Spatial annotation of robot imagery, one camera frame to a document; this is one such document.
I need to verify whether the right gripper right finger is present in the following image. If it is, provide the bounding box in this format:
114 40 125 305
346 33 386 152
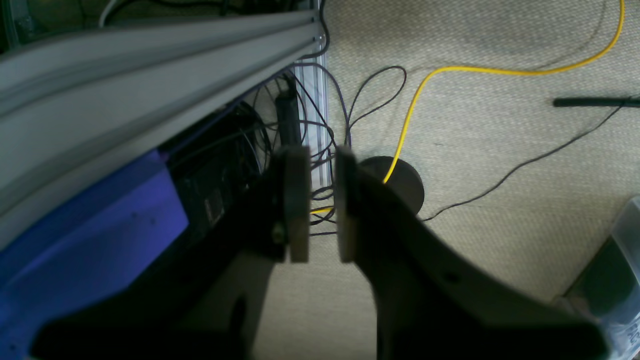
334 146 608 360

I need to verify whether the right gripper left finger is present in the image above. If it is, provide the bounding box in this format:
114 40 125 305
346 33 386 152
30 146 311 360

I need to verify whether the blue panel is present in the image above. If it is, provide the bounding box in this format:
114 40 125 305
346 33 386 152
0 150 188 360

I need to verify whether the black round floor disc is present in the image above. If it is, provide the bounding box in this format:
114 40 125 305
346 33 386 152
359 156 425 215

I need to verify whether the black electronics box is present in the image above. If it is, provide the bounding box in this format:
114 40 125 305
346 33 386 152
158 101 264 245

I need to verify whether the clear plastic storage box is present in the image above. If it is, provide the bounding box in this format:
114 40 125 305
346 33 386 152
554 196 640 360

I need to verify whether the black tripod stand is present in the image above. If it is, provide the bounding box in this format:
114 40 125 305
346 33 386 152
551 96 640 109

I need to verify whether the yellow cable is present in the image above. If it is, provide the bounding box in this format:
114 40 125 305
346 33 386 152
310 0 627 216

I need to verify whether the black cable bundle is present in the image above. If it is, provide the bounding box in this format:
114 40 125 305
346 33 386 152
240 0 407 237

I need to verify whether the grey aluminium frame rail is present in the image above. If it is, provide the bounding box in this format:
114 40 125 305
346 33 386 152
0 10 322 248

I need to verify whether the thin black floor cable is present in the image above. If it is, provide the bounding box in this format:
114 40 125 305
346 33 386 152
419 95 640 223

